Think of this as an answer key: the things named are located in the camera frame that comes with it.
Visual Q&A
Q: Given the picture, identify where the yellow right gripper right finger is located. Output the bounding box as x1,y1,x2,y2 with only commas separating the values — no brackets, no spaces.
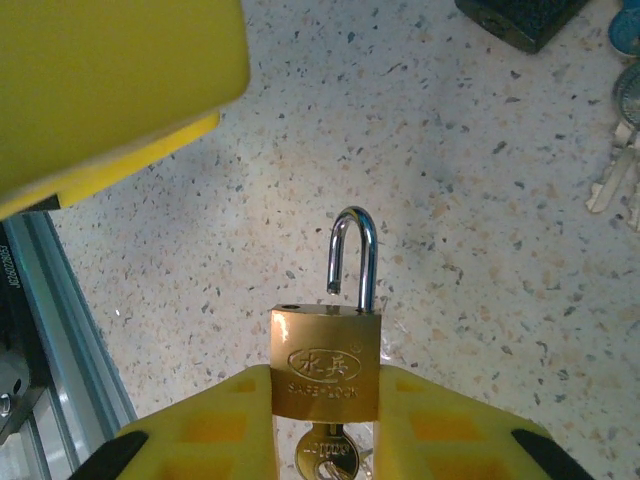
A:
377,366,597,480

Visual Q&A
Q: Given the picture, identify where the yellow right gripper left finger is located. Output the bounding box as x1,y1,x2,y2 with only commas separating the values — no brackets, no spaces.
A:
74,363,276,480

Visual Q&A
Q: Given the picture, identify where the brass key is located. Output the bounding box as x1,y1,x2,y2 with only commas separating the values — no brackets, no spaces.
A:
294,422,361,480

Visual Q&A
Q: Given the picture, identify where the grey capped key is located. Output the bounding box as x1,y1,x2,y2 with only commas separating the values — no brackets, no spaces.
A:
584,63,640,215

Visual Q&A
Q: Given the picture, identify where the blue capped key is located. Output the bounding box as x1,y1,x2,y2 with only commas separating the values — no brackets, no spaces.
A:
607,3,640,57

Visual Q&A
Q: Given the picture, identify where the small brass padlock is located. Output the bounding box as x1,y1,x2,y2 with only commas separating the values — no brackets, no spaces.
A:
453,0,594,55

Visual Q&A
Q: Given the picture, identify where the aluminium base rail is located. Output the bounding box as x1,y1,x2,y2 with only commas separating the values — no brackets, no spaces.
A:
0,209,139,480

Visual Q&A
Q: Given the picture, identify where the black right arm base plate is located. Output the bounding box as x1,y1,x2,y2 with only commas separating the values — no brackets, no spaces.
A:
0,217,51,444

